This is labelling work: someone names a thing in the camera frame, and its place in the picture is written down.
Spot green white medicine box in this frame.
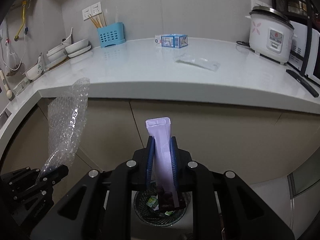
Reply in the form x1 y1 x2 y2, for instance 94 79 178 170
146 196 158 209

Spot bubble wrap sheet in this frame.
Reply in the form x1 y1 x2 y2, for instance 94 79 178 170
38 77 90 180

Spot stacked white bowls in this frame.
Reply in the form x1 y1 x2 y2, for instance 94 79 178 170
46 43 69 63

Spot white bowl on plate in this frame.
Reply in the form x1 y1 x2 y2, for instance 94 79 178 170
65 38 92 58

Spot clear plastic zip bag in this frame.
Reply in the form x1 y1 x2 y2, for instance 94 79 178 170
174 54 220 72

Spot blue white milk carton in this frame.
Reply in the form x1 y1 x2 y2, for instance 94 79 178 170
155 34 188 49

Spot white green label pill bottle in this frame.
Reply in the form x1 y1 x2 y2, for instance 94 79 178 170
164 211 175 216

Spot teal mesh trash bin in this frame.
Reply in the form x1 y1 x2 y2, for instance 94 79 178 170
133 190 191 227

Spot blue chopstick holder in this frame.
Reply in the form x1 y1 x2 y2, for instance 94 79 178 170
97 22 126 48

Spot right wall socket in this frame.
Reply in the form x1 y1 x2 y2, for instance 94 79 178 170
251 0 271 9

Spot black remote control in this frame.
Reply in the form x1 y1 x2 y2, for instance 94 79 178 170
286 69 319 98

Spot wooden chopsticks bundle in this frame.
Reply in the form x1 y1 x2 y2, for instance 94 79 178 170
88 13 107 29

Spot white rice cooker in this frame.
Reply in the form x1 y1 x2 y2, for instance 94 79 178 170
248 6 297 65

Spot white microwave oven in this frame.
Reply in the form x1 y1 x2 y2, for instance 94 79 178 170
289 21 319 86

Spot purple sachet box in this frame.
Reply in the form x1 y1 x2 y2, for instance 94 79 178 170
145 117 179 209

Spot wall socket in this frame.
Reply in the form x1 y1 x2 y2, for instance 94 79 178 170
251 0 271 9
82 2 102 21

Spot left wall socket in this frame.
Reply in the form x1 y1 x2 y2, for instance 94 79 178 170
82 2 102 21

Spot patterned small bowl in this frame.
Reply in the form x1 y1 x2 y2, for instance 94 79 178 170
24 54 44 81

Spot black kitchen rack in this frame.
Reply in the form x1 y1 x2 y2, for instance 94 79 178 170
272 0 319 78

